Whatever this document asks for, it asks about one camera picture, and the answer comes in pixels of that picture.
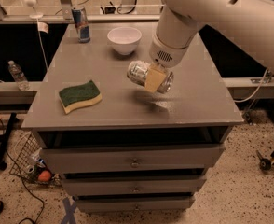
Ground clear plastic water bottle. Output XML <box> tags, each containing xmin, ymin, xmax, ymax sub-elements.
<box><xmin>8</xmin><ymin>61</ymin><xmax>30</xmax><ymax>91</ymax></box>

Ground wire basket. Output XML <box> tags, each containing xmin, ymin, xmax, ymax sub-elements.
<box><xmin>9</xmin><ymin>134</ymin><xmax>61</xmax><ymax>186</ymax></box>

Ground white round device on stand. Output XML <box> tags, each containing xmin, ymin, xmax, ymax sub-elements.
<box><xmin>23</xmin><ymin>0</ymin><xmax>43</xmax><ymax>20</ymax></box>

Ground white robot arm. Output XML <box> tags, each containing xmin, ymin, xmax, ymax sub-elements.
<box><xmin>149</xmin><ymin>0</ymin><xmax>274</xmax><ymax>74</ymax></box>

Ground black floor cable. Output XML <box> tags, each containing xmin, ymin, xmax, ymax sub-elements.
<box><xmin>0</xmin><ymin>109</ymin><xmax>46</xmax><ymax>224</ymax></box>

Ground green yellow sponge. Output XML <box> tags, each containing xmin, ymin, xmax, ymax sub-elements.
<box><xmin>59</xmin><ymin>80</ymin><xmax>102</xmax><ymax>114</ymax></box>

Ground silver green 7up can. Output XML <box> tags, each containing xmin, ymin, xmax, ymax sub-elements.
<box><xmin>127</xmin><ymin>61</ymin><xmax>174</xmax><ymax>93</ymax></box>

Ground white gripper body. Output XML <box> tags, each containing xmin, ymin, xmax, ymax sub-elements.
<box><xmin>149</xmin><ymin>33</ymin><xmax>189</xmax><ymax>68</ymax></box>

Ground grey drawer cabinet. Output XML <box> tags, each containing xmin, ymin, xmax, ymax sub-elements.
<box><xmin>22</xmin><ymin>23</ymin><xmax>242</xmax><ymax>213</ymax></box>

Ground blue red bull can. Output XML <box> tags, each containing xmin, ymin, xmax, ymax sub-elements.
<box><xmin>72</xmin><ymin>7</ymin><xmax>90</xmax><ymax>43</ymax></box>

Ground orange fruit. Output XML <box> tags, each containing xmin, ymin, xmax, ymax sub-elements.
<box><xmin>37</xmin><ymin>170</ymin><xmax>51</xmax><ymax>182</ymax></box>

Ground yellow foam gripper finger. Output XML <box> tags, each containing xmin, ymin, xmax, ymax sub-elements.
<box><xmin>144</xmin><ymin>63</ymin><xmax>167</xmax><ymax>92</ymax></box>

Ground white bowl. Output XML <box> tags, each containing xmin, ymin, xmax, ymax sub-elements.
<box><xmin>107</xmin><ymin>27</ymin><xmax>142</xmax><ymax>55</ymax></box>

